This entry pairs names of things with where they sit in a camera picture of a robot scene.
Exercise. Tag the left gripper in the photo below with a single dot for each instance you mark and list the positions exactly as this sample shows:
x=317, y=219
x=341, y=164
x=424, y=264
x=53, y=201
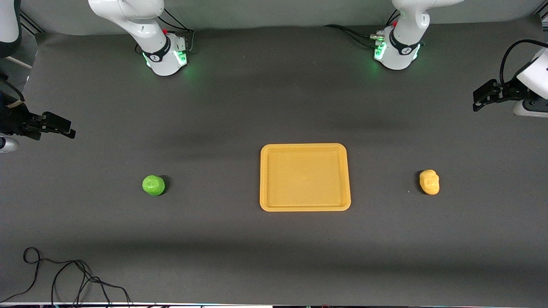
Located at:
x=508, y=90

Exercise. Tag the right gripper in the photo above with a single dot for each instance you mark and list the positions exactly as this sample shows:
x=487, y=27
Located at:
x=13, y=119

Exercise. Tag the yellow potato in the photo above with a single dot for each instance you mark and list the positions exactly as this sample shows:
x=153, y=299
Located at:
x=429, y=182

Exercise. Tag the green apple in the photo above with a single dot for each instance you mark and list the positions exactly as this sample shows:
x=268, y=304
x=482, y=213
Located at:
x=153, y=185

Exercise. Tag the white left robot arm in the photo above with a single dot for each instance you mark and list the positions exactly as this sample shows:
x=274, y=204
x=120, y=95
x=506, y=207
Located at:
x=406, y=47

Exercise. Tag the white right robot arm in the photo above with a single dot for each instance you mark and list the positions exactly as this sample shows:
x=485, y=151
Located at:
x=143, y=30

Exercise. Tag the orange plastic tray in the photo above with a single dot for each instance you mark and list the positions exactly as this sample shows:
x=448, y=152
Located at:
x=304, y=179

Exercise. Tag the dark grey table mat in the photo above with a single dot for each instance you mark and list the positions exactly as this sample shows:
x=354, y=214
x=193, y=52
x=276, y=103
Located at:
x=214, y=107

